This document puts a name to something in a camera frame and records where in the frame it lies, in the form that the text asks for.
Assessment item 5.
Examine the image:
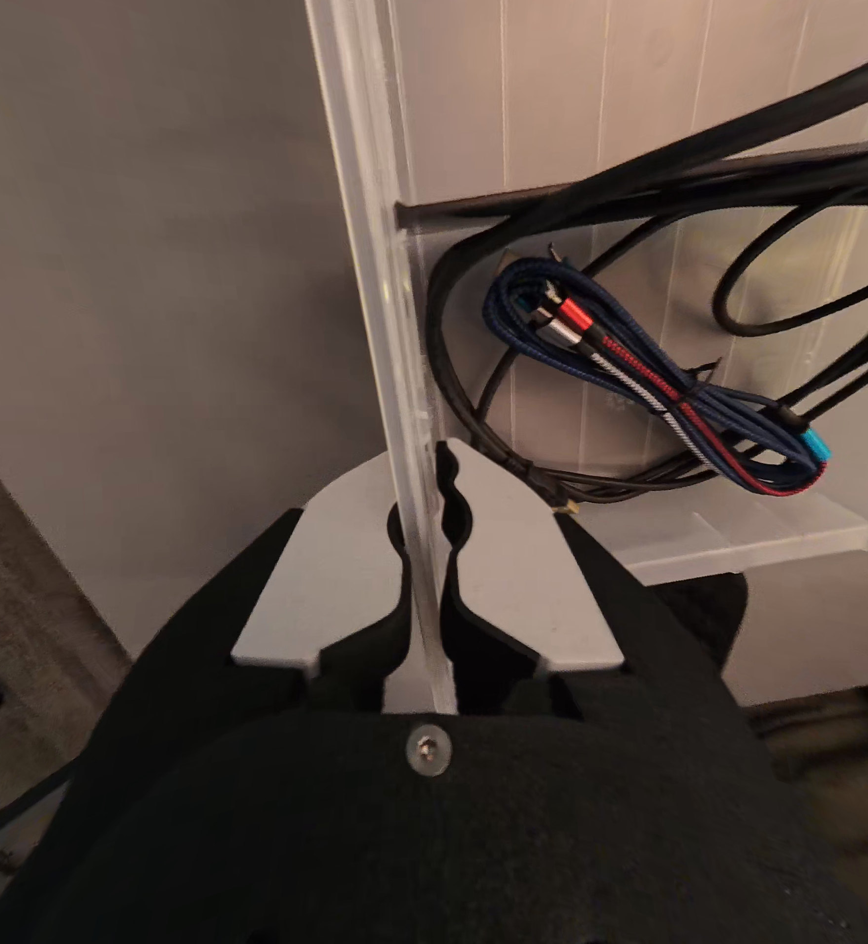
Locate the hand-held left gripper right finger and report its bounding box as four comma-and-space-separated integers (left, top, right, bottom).
437, 437, 625, 677

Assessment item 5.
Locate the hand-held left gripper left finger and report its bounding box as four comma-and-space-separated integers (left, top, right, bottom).
232, 450, 413, 677

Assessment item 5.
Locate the blue braided usb cable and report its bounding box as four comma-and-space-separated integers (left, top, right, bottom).
483, 259, 836, 498

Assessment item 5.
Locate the clear plastic bin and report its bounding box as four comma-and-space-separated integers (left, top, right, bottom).
304, 0, 868, 716

